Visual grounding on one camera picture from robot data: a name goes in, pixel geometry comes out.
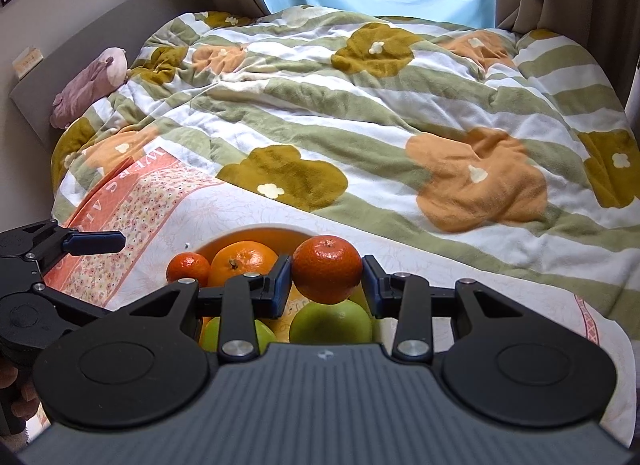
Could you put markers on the pink plush toy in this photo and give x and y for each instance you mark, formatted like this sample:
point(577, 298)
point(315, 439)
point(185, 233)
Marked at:
point(90, 87)

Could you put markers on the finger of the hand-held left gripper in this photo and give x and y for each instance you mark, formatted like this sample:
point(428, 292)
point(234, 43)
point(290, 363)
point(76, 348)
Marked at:
point(95, 242)
point(65, 301)

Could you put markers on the pink bordered white cloth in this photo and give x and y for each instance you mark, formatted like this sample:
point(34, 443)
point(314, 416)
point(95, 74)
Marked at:
point(150, 205)

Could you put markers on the duck print bowl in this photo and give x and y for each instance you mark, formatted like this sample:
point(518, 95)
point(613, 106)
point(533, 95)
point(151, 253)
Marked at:
point(280, 234)

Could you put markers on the floral striped blanket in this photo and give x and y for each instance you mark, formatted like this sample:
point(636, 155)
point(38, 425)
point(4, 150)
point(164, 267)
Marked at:
point(375, 105)

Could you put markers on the large orange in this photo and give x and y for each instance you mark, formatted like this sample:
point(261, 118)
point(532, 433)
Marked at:
point(240, 262)

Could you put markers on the person's left hand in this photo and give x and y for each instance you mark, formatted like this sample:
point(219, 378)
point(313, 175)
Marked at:
point(25, 402)

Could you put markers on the grey bed headboard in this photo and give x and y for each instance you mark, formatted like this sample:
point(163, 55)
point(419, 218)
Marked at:
point(100, 20)

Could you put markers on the small mandarin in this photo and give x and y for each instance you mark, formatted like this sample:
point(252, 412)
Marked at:
point(187, 266)

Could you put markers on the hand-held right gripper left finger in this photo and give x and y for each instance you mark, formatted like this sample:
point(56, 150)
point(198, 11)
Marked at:
point(281, 287)

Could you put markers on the green apple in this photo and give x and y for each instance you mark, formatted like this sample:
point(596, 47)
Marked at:
point(265, 332)
point(330, 325)

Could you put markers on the big mandarin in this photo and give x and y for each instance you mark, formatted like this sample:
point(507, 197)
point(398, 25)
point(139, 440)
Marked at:
point(327, 270)

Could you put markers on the small beige box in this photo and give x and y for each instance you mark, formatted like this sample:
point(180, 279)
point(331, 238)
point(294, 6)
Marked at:
point(27, 61)

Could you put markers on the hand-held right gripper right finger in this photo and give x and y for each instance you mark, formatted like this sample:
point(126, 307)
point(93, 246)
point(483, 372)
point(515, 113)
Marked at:
point(372, 287)

